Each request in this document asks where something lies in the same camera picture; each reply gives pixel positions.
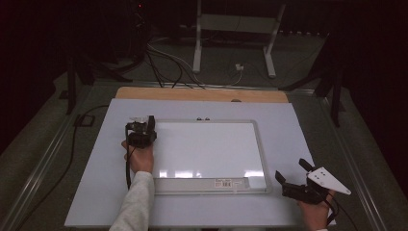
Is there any white cable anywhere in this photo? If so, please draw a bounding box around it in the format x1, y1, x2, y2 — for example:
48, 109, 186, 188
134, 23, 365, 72
147, 37, 244, 89

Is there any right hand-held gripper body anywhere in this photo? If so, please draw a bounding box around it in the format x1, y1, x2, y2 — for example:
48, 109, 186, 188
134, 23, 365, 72
281, 166, 352, 206

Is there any long black floor cable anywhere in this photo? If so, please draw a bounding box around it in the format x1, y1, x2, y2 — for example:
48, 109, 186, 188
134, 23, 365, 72
13, 104, 111, 231

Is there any large white table sheet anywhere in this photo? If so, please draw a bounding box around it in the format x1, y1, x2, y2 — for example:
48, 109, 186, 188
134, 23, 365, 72
64, 97, 337, 229

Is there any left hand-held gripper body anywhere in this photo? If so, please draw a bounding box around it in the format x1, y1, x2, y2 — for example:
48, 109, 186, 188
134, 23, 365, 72
124, 115, 158, 149

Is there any white metal stand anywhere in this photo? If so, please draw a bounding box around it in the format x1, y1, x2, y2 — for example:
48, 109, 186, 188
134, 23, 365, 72
191, 0, 287, 79

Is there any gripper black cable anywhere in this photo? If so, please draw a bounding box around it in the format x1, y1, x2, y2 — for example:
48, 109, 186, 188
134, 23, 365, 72
324, 195, 359, 231
125, 126, 134, 191

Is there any black cable bundle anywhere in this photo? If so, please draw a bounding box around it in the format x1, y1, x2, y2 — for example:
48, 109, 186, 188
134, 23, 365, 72
145, 47, 207, 90

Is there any purple whiteboard eraser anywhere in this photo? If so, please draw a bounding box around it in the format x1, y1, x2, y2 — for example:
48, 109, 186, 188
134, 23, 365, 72
147, 115, 158, 133

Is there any metal floor rail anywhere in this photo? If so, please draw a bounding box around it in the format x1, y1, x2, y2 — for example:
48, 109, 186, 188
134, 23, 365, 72
316, 92, 391, 231
0, 84, 97, 231

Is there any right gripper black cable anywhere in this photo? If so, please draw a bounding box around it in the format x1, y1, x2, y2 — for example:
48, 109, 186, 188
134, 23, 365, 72
324, 195, 359, 231

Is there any silver framed whiteboard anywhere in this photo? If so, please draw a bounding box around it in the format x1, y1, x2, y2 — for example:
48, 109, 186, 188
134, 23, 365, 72
149, 118, 273, 196

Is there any black square floor plate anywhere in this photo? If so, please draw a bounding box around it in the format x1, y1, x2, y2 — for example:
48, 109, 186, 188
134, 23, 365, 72
73, 114, 96, 128

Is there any dark equipment rack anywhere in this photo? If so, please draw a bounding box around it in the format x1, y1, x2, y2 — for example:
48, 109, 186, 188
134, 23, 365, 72
105, 0, 152, 65

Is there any person's left hand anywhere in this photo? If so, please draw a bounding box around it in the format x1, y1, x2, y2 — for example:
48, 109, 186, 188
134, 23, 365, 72
120, 140, 156, 174

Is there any person's right hand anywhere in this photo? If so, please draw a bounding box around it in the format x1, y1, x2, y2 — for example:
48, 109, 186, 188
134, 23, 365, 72
297, 190, 337, 231

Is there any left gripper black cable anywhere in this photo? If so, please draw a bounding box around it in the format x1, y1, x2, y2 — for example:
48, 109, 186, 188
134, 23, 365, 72
125, 126, 134, 191

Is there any black tripod stand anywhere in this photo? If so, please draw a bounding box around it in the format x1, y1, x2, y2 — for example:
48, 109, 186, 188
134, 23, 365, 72
278, 30, 346, 128
64, 44, 135, 116

